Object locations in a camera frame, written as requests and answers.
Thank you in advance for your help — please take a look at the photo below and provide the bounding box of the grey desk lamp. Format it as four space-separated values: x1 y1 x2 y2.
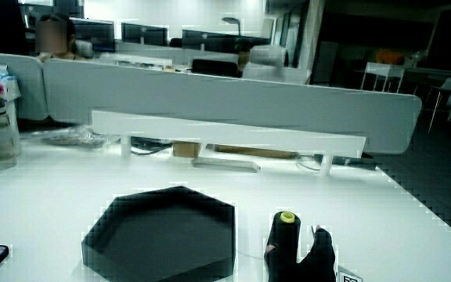
222 16 243 37

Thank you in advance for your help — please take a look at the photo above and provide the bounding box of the long grey desk partition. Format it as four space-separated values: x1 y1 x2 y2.
42 58 423 155

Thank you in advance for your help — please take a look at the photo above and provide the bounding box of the white desk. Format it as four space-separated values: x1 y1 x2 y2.
0 128 451 282

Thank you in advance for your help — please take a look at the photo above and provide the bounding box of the short grey desk partition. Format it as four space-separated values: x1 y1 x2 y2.
0 51 49 121

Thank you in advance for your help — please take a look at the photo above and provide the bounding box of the wide black computer monitor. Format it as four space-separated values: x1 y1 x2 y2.
182 30 272 53

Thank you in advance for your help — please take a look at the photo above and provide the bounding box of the black sewing thread spool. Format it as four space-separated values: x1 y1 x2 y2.
269 211 302 264

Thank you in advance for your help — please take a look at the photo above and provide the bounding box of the black cable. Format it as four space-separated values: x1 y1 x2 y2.
130 136 173 157

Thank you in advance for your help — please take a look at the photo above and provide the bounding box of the brown cardboard box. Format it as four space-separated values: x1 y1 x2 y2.
171 141 202 159

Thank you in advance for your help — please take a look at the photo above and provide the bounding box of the white metal-leg chair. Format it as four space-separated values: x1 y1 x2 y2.
428 76 451 135

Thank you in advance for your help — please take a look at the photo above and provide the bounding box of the clear plastic bag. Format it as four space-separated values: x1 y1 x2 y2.
32 125 120 149

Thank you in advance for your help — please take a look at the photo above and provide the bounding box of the person's right hand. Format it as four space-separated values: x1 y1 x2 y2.
263 225 364 282

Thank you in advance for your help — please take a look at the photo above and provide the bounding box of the black office chair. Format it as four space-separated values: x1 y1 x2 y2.
191 58 241 78

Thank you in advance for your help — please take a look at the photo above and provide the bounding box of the white monitor riser shelf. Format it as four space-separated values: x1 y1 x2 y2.
91 110 367 176

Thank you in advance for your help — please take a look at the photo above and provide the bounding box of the white side table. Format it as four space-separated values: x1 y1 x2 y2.
359 61 407 94

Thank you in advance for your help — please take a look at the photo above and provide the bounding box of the orange object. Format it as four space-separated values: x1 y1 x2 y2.
375 48 406 66

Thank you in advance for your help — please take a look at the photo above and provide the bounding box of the black hexagonal tray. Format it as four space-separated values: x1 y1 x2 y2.
81 185 237 282

